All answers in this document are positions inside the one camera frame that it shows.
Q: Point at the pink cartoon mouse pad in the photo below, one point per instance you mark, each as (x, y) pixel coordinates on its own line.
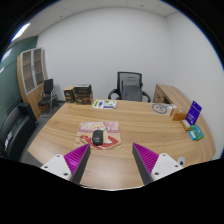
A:
(111, 135)

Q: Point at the black visitor chair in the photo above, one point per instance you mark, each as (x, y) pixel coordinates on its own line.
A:
(48, 94)

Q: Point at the small brown cardboard box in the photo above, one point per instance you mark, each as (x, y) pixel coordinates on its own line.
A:
(69, 94)

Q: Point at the black computer mouse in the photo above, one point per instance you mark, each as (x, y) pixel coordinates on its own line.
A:
(97, 137)

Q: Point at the white green leaflet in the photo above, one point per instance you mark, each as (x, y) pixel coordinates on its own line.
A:
(104, 104)

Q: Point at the wooden glass-door cabinet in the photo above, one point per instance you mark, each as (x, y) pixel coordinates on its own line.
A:
(31, 77)

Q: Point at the wooden side desk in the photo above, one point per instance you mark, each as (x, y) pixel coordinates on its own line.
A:
(171, 95)

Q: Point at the dark printed cardboard box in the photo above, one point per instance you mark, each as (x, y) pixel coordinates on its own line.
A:
(83, 94)

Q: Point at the orange wooden tissue box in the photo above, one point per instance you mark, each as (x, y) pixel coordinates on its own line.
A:
(178, 114)

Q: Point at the blue small card pack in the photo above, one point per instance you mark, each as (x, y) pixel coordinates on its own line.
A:
(192, 135)

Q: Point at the ceiling light panel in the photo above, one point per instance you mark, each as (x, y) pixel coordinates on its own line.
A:
(20, 32)

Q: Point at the green card pack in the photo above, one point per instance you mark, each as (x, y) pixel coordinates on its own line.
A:
(197, 131)

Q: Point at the tan small box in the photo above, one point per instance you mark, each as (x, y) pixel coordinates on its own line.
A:
(186, 125)

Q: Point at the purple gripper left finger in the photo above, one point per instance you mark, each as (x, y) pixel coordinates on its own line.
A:
(76, 161)

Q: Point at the purple standing sign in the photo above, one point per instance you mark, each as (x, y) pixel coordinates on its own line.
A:
(193, 113)

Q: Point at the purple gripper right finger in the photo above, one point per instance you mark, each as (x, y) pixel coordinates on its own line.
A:
(145, 160)

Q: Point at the black leather sofa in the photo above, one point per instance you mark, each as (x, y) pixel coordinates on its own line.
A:
(16, 131)

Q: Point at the black mesh office chair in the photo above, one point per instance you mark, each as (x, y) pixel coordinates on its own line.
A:
(129, 87)

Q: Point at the round patterned coaster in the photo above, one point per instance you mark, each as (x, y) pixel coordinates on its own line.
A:
(161, 108)

